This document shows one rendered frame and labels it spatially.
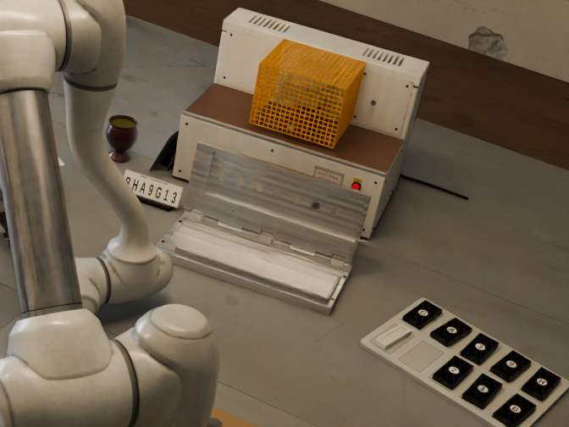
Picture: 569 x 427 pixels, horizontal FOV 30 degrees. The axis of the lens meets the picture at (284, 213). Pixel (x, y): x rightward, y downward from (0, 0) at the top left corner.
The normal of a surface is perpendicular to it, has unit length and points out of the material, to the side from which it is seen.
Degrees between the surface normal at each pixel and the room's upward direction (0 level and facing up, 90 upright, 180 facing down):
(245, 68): 90
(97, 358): 41
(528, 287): 0
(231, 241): 0
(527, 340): 0
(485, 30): 90
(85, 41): 81
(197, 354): 60
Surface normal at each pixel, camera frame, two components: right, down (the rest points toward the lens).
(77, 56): 0.53, 0.63
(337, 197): -0.26, 0.28
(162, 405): 0.47, 0.45
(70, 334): 0.47, -0.23
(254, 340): 0.18, -0.84
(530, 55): -0.43, 0.40
